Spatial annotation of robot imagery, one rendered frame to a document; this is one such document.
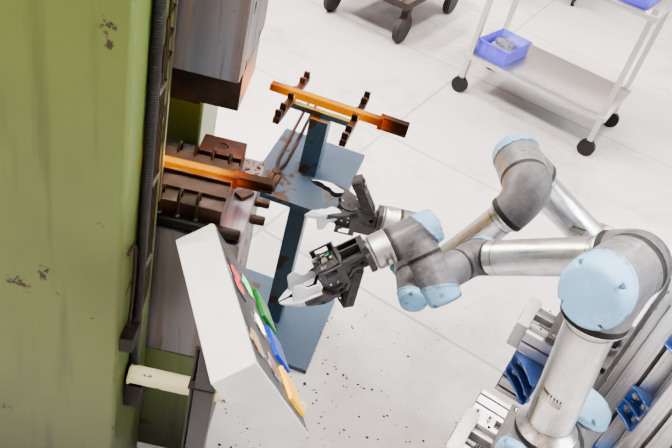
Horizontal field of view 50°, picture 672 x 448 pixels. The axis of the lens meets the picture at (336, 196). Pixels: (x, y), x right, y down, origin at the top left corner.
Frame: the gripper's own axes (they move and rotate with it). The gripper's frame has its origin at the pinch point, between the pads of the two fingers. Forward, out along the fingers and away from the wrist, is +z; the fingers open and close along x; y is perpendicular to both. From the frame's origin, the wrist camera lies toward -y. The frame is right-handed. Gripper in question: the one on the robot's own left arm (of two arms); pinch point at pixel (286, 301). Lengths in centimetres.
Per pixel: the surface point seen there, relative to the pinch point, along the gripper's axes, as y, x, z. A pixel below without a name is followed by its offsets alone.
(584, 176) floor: -216, -165, -167
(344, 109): -23, -78, -35
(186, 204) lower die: 2.1, -39.0, 14.1
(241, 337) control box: 22.6, 21.2, 6.4
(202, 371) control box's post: 5.0, 10.7, 19.0
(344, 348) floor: -120, -64, -1
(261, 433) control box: 2.8, 26.9, 12.0
